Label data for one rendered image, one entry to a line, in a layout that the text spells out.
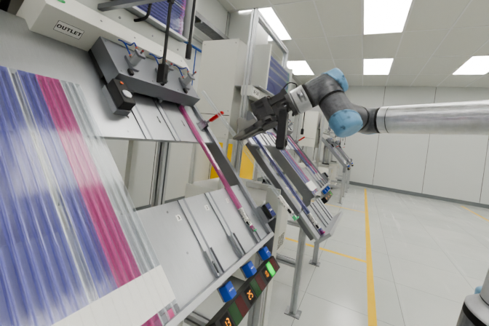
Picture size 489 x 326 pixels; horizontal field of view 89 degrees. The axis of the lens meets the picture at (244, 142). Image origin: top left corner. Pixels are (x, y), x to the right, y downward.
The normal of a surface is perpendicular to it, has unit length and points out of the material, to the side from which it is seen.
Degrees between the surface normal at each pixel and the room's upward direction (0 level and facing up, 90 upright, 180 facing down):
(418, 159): 90
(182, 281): 47
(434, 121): 111
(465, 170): 90
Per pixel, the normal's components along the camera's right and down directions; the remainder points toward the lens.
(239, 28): -0.44, -0.04
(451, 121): -0.79, 0.22
